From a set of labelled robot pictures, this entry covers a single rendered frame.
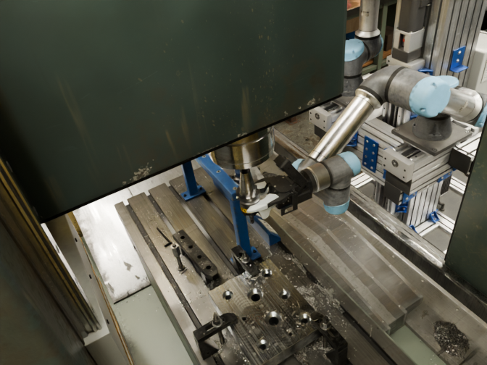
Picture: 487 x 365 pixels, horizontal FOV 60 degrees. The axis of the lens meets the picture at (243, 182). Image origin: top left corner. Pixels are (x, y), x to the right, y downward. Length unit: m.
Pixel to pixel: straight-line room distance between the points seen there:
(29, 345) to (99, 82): 0.37
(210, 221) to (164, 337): 0.48
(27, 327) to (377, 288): 1.32
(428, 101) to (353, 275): 0.72
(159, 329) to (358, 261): 0.82
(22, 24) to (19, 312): 0.36
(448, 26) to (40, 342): 1.75
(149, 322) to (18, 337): 1.23
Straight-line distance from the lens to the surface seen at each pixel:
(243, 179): 1.05
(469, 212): 1.50
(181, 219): 1.73
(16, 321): 0.58
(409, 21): 1.91
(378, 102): 1.41
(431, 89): 1.34
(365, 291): 1.67
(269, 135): 0.94
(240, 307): 1.31
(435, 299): 1.77
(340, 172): 1.20
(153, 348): 1.74
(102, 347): 0.85
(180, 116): 0.75
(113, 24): 0.66
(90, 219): 2.06
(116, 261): 1.96
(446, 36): 1.96
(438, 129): 1.85
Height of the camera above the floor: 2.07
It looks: 39 degrees down
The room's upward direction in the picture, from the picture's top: 8 degrees counter-clockwise
